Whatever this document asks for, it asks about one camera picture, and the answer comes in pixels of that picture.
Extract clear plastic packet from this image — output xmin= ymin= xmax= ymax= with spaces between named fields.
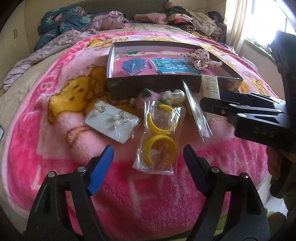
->
xmin=183 ymin=80 xmax=212 ymax=139

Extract yellow rings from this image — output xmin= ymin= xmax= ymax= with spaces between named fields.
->
xmin=132 ymin=101 xmax=187 ymax=175

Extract earrings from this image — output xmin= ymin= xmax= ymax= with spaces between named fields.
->
xmin=84 ymin=100 xmax=140 ymax=144

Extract pearl bead cluster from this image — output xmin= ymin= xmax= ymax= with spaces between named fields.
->
xmin=161 ymin=89 xmax=185 ymax=106

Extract polka dot fabric bow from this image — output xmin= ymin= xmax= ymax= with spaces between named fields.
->
xmin=181 ymin=49 xmax=223 ymax=70

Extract pink cartoon fleece blanket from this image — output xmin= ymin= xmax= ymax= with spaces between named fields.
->
xmin=1 ymin=30 xmax=274 ymax=240

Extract pile of clothes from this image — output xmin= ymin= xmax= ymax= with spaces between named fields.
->
xmin=133 ymin=1 xmax=227 ymax=44

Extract cream curtain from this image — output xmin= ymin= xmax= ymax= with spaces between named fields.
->
xmin=224 ymin=0 xmax=249 ymax=50

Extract shallow cardboard box tray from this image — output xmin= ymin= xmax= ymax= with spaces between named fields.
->
xmin=106 ymin=41 xmax=243 ymax=100

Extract blue square hair clip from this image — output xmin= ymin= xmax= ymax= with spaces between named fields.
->
xmin=121 ymin=58 xmax=147 ymax=76

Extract dark grey headboard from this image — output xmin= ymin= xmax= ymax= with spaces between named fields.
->
xmin=74 ymin=0 xmax=167 ymax=20

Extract pink crumpled garment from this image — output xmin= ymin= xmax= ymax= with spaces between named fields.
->
xmin=90 ymin=11 xmax=130 ymax=31

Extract cream wardrobe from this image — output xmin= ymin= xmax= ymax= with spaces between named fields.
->
xmin=0 ymin=1 xmax=31 ymax=78

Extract navy floral quilt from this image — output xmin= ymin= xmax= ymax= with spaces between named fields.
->
xmin=34 ymin=6 xmax=94 ymax=51

